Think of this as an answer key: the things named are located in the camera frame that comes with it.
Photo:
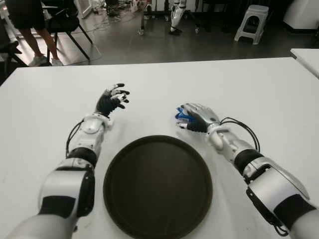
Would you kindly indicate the left robot hand black silver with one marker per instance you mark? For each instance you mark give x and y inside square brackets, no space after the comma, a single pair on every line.
[106,103]

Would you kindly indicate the right robot hand black silver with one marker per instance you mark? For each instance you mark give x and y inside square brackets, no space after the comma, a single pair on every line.
[202,117]

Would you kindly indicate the blue Oreo cookie pack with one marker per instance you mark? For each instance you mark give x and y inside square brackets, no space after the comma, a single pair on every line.
[180,115]

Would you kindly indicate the left robot arm silver black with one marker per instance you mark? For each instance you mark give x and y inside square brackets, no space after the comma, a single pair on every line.
[91,128]

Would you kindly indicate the right robot arm silver black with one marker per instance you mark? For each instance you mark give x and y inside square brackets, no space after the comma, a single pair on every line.
[224,142]

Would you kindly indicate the round dark brown tray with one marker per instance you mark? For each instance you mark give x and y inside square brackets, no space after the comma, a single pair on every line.
[159,186]

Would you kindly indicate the white framed panel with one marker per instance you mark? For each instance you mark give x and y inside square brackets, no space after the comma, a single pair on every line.
[87,12]

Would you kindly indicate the white crate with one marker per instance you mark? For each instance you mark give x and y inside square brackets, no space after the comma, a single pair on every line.
[134,6]

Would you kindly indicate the white humanoid robot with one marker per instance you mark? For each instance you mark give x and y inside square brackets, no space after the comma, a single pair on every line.
[175,17]

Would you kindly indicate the black chair at edge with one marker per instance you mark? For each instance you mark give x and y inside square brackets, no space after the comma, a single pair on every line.
[10,49]

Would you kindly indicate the grey plastic stool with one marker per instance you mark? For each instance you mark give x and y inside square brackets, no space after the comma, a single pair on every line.
[256,10]

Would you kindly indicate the white neighbouring table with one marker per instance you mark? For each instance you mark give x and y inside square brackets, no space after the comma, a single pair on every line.
[307,58]

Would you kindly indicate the standing person black shorts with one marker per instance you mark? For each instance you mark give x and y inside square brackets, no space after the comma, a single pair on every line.
[25,12]

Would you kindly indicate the white cabinet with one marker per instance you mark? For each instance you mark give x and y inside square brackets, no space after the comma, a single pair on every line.
[304,15]

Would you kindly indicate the black wheeled frame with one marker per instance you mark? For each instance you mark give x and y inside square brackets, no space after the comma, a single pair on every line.
[142,20]

